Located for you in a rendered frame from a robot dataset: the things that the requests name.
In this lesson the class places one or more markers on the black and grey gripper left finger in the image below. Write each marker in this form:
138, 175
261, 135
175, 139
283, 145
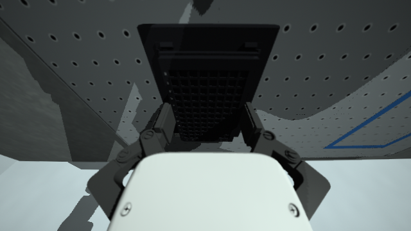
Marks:
107, 184

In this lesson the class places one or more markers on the blue taped rectangle outline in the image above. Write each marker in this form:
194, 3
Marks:
392, 105

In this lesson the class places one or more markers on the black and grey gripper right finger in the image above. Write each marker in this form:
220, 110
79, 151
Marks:
310, 186

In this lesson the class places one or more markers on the black well plate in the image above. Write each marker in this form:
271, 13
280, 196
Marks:
208, 91

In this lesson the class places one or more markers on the light grey perforated base plate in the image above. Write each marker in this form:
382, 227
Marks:
334, 63

